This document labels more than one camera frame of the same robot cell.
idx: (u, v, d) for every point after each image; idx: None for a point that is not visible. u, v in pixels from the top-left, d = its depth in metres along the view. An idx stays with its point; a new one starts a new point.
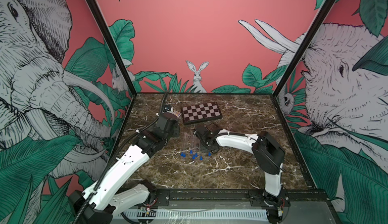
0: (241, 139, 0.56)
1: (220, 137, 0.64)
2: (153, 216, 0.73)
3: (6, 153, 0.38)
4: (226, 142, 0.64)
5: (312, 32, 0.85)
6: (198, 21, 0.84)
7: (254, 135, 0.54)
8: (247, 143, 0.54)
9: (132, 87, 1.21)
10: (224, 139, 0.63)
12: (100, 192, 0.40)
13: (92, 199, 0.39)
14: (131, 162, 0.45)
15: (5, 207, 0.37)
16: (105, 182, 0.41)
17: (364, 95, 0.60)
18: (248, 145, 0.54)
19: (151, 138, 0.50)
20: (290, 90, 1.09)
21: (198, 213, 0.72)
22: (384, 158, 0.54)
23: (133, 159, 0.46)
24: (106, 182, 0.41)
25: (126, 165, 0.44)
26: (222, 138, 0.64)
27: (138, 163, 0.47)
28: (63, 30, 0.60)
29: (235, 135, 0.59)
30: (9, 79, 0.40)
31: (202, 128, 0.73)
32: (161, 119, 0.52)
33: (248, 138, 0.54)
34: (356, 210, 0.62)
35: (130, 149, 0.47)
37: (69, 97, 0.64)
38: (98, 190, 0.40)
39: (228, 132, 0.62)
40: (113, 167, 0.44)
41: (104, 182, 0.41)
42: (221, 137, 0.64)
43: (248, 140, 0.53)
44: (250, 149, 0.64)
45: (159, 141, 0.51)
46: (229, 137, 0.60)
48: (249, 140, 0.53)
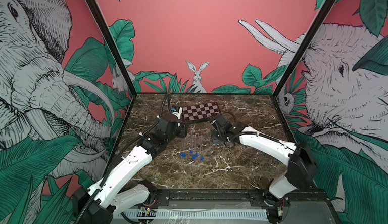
0: (273, 146, 0.49)
1: (244, 136, 0.57)
2: (153, 215, 0.73)
3: (5, 153, 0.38)
4: (249, 143, 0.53)
5: (312, 32, 0.85)
6: (198, 21, 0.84)
7: (291, 144, 0.47)
8: (283, 153, 0.47)
9: (132, 87, 1.21)
10: (249, 140, 0.57)
12: (105, 189, 0.41)
13: (97, 196, 0.40)
14: (136, 161, 0.47)
15: (5, 207, 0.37)
16: (110, 180, 0.43)
17: (364, 95, 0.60)
18: (283, 157, 0.48)
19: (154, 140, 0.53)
20: (290, 90, 1.09)
21: (198, 213, 0.72)
22: (384, 158, 0.53)
23: (138, 158, 0.48)
24: (111, 179, 0.43)
25: (131, 164, 0.46)
26: (247, 138, 0.57)
27: (142, 162, 0.49)
28: (63, 30, 0.60)
29: (265, 137, 0.52)
30: (9, 79, 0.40)
31: (224, 119, 0.65)
32: (162, 122, 0.53)
33: (283, 146, 0.48)
34: (356, 210, 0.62)
35: (136, 150, 0.49)
37: (69, 97, 0.64)
38: (103, 187, 0.41)
39: (256, 133, 0.55)
40: (118, 166, 0.46)
41: (110, 179, 0.43)
42: (245, 136, 0.57)
43: (284, 150, 0.47)
44: (282, 162, 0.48)
45: (162, 143, 0.53)
46: (257, 139, 0.53)
48: (285, 150, 0.46)
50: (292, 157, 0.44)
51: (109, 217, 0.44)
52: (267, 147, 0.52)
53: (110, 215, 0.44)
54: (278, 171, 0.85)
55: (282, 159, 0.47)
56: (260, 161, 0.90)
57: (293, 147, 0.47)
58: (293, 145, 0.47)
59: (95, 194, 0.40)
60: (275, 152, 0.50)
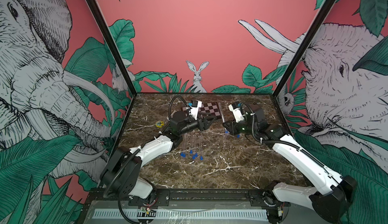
0: (316, 170, 0.43)
1: (282, 145, 0.50)
2: (153, 216, 0.73)
3: (6, 153, 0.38)
4: (285, 154, 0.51)
5: (312, 32, 0.85)
6: (198, 21, 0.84)
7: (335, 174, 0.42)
8: (324, 180, 0.41)
9: (132, 87, 1.21)
10: (286, 151, 0.50)
12: (142, 153, 0.48)
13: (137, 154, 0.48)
14: (164, 142, 0.59)
15: (5, 207, 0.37)
16: (147, 147, 0.52)
17: (364, 95, 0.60)
18: (324, 185, 0.42)
19: (173, 135, 0.65)
20: (290, 90, 1.09)
21: (198, 213, 0.72)
22: (384, 158, 0.53)
23: (164, 141, 0.59)
24: (147, 147, 0.52)
25: (160, 142, 0.57)
26: (284, 147, 0.50)
27: (166, 147, 0.60)
28: (63, 30, 0.60)
29: (309, 157, 0.45)
30: (10, 79, 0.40)
31: (261, 115, 0.56)
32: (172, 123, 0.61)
33: (327, 173, 0.42)
34: (356, 210, 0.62)
35: (162, 136, 0.61)
37: (69, 97, 0.64)
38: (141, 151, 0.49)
39: (299, 147, 0.48)
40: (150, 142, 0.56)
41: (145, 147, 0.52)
42: (282, 145, 0.50)
43: (327, 179, 0.41)
44: (319, 188, 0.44)
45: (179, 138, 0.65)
46: (297, 154, 0.47)
48: (328, 179, 0.41)
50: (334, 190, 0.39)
51: (135, 182, 0.48)
52: (307, 168, 0.45)
53: (136, 180, 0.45)
54: (278, 171, 0.85)
55: (319, 185, 0.43)
56: (260, 161, 0.90)
57: (339, 179, 0.41)
58: (339, 177, 0.41)
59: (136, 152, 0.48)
60: (314, 177, 0.44)
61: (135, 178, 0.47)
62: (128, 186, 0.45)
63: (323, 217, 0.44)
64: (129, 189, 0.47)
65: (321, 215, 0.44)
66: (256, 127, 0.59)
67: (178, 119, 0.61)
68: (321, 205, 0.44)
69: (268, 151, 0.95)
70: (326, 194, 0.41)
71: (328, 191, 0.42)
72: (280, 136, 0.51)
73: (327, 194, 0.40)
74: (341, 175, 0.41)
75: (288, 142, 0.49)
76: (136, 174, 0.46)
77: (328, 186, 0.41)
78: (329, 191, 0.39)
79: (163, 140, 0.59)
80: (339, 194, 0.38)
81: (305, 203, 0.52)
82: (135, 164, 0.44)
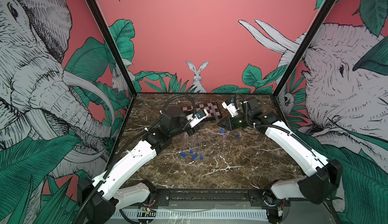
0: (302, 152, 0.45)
1: (273, 130, 0.52)
2: (153, 216, 0.73)
3: (6, 153, 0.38)
4: (277, 139, 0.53)
5: (312, 32, 0.85)
6: (198, 21, 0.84)
7: (323, 159, 0.43)
8: (310, 162, 0.43)
9: (132, 86, 1.21)
10: (278, 136, 0.51)
12: (109, 180, 0.42)
13: (100, 187, 0.40)
14: (140, 155, 0.47)
15: (5, 207, 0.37)
16: (114, 172, 0.43)
17: (364, 95, 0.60)
18: (310, 167, 0.43)
19: (160, 135, 0.52)
20: (290, 90, 1.09)
21: (198, 213, 0.72)
22: (384, 158, 0.53)
23: (142, 153, 0.47)
24: (115, 172, 0.43)
25: (135, 159, 0.46)
26: (276, 132, 0.51)
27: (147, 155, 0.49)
28: (63, 30, 0.60)
29: (299, 141, 0.47)
30: (9, 79, 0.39)
31: (255, 103, 0.59)
32: (164, 117, 0.50)
33: (313, 156, 0.44)
34: (356, 210, 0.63)
35: (140, 144, 0.49)
37: (69, 97, 0.64)
38: (106, 179, 0.41)
39: (289, 132, 0.50)
40: (122, 159, 0.46)
41: (112, 172, 0.43)
42: (273, 130, 0.52)
43: (312, 161, 0.43)
44: (305, 171, 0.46)
45: (166, 138, 0.53)
46: (287, 138, 0.48)
48: (314, 161, 0.43)
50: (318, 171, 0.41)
51: (113, 209, 0.45)
52: (296, 151, 0.47)
53: (112, 208, 0.44)
54: (278, 171, 0.85)
55: (305, 168, 0.45)
56: (260, 161, 0.90)
57: (325, 162, 0.42)
58: (326, 161, 0.43)
59: (98, 186, 0.40)
60: (302, 159, 0.45)
61: (108, 209, 0.43)
62: (102, 216, 0.42)
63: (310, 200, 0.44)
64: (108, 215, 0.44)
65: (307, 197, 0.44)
66: (249, 114, 0.62)
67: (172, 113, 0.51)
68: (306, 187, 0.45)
69: (268, 151, 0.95)
70: (310, 175, 0.42)
71: (312, 173, 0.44)
72: (273, 122, 0.52)
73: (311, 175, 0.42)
74: (328, 159, 0.43)
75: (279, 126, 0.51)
76: (107, 207, 0.42)
77: (313, 168, 0.43)
78: (313, 172, 0.41)
79: (140, 152, 0.48)
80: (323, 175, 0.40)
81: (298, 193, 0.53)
82: (96, 203, 0.37)
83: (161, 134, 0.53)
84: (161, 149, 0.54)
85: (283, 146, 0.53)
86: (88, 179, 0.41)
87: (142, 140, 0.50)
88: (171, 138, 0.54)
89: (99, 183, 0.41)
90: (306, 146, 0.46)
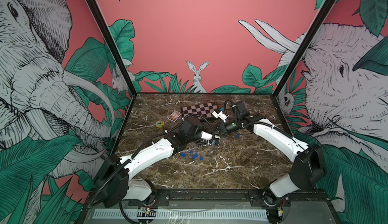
0: (284, 141, 0.50)
1: (259, 126, 0.57)
2: (153, 216, 0.73)
3: (6, 153, 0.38)
4: (262, 134, 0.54)
5: (312, 32, 0.85)
6: (198, 21, 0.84)
7: (303, 143, 0.47)
8: (291, 148, 0.47)
9: (132, 87, 1.21)
10: (262, 130, 0.57)
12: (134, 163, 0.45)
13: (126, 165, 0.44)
14: (161, 149, 0.53)
15: (5, 207, 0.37)
16: (140, 157, 0.48)
17: (364, 95, 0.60)
18: (292, 152, 0.47)
19: (179, 138, 0.59)
20: (290, 90, 1.09)
21: (198, 213, 0.72)
22: (384, 158, 0.53)
23: (163, 147, 0.54)
24: (140, 156, 0.48)
25: (156, 150, 0.52)
26: (260, 127, 0.57)
27: (166, 153, 0.55)
28: (63, 30, 0.60)
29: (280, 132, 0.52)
30: (10, 79, 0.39)
31: (243, 106, 0.66)
32: (185, 124, 0.60)
33: (295, 142, 0.48)
34: (357, 210, 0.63)
35: (162, 140, 0.56)
37: (69, 97, 0.64)
38: (132, 160, 0.46)
39: (272, 126, 0.55)
40: (146, 148, 0.51)
41: (139, 156, 0.48)
42: (259, 127, 0.58)
43: (294, 147, 0.47)
44: (290, 158, 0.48)
45: (183, 143, 0.59)
46: (270, 131, 0.54)
48: (295, 147, 0.46)
50: (300, 154, 0.44)
51: (125, 191, 0.46)
52: (279, 141, 0.51)
53: (126, 189, 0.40)
54: (278, 171, 0.85)
55: (289, 154, 0.49)
56: (260, 161, 0.90)
57: (305, 146, 0.46)
58: (306, 145, 0.47)
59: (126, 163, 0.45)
60: (285, 147, 0.50)
61: (123, 190, 0.44)
62: (116, 196, 0.44)
63: (301, 187, 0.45)
64: (120, 197, 0.46)
65: (297, 185, 0.51)
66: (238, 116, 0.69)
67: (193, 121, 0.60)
68: (296, 174, 0.47)
69: (268, 151, 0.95)
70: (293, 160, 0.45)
71: (294, 157, 0.45)
72: (258, 121, 0.58)
73: (294, 160, 0.46)
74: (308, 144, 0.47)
75: (262, 122, 0.57)
76: (124, 187, 0.44)
77: (295, 152, 0.46)
78: (295, 157, 0.45)
79: (161, 146, 0.53)
80: (303, 158, 0.43)
81: (292, 185, 0.54)
82: (120, 178, 0.41)
83: (180, 137, 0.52)
84: (177, 151, 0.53)
85: (267, 140, 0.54)
86: (115, 155, 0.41)
87: (163, 137, 0.57)
88: (188, 142, 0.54)
89: (126, 161, 0.45)
90: (287, 135, 0.51)
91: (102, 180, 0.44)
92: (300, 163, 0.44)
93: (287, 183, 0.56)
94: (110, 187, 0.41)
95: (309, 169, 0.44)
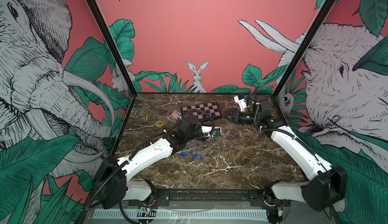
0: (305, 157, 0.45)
1: (280, 134, 0.53)
2: (153, 215, 0.73)
3: (6, 153, 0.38)
4: (283, 144, 0.53)
5: (312, 32, 0.85)
6: (198, 21, 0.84)
7: (327, 163, 0.43)
8: (311, 165, 0.43)
9: (132, 87, 1.21)
10: (283, 140, 0.52)
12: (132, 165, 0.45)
13: (124, 167, 0.44)
14: (159, 149, 0.52)
15: (5, 207, 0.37)
16: (138, 157, 0.47)
17: (364, 95, 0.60)
18: (312, 170, 0.43)
19: (178, 138, 0.58)
20: (290, 90, 1.09)
21: (198, 213, 0.72)
22: (384, 158, 0.54)
23: (162, 147, 0.53)
24: (138, 157, 0.47)
25: (155, 151, 0.51)
26: (281, 136, 0.53)
27: (165, 152, 0.54)
28: (63, 30, 0.60)
29: (303, 145, 0.48)
30: (10, 79, 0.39)
31: (267, 106, 0.60)
32: (183, 123, 0.58)
33: (317, 161, 0.44)
34: (356, 210, 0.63)
35: (161, 140, 0.55)
37: (69, 97, 0.64)
38: (130, 162, 0.45)
39: (294, 136, 0.51)
40: (144, 148, 0.51)
41: (137, 157, 0.47)
42: (280, 135, 0.53)
43: (314, 165, 0.43)
44: (308, 176, 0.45)
45: (183, 142, 0.59)
46: (292, 142, 0.49)
48: (317, 166, 0.43)
50: (320, 174, 0.41)
51: (124, 193, 0.46)
52: (300, 155, 0.47)
53: (125, 190, 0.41)
54: (278, 171, 0.85)
55: (308, 172, 0.45)
56: (260, 161, 0.90)
57: (328, 167, 0.42)
58: (329, 166, 0.43)
59: (123, 164, 0.44)
60: (304, 163, 0.46)
61: (122, 191, 0.44)
62: (115, 198, 0.44)
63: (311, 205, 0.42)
64: (118, 198, 0.45)
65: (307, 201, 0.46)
66: (258, 115, 0.63)
67: (191, 119, 0.58)
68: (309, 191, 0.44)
69: (268, 151, 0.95)
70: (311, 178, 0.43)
71: (313, 176, 0.41)
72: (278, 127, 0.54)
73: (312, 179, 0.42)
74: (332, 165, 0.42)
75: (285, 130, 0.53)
76: (122, 188, 0.43)
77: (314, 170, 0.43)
78: (314, 175, 0.41)
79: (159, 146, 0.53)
80: (324, 178, 0.40)
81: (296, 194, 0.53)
82: (118, 180, 0.40)
83: (179, 137, 0.59)
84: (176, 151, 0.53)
85: (288, 151, 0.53)
86: (113, 157, 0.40)
87: (162, 137, 0.56)
88: (187, 141, 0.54)
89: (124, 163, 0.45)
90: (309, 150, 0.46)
91: (101, 181, 0.44)
92: (319, 182, 0.41)
93: (292, 192, 0.55)
94: (108, 188, 0.41)
95: (329, 189, 0.41)
